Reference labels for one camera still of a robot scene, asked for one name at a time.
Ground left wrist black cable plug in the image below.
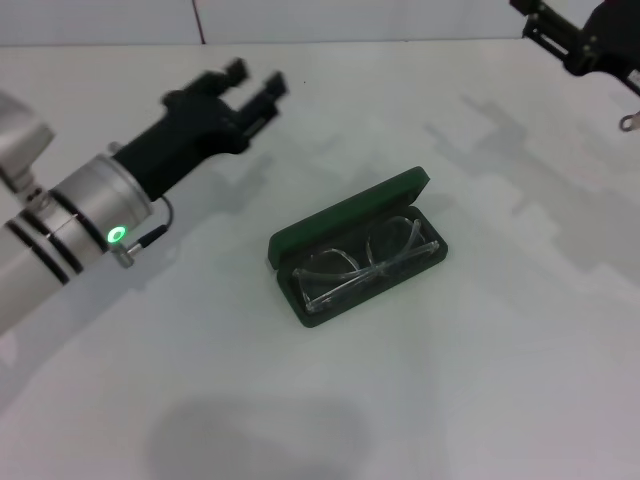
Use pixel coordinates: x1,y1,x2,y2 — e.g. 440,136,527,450
110,197,174,270

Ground clear transparent glasses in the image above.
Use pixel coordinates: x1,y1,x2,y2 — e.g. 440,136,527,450
292,218,440,315

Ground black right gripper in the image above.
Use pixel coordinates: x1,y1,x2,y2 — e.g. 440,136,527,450
509,0,640,97

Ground green glasses case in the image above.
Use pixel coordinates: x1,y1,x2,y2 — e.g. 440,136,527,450
267,166,448,330

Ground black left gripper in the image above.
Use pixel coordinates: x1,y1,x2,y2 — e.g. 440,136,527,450
110,58,292,200

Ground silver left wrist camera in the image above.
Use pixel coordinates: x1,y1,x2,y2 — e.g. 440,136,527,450
0,91,56,194

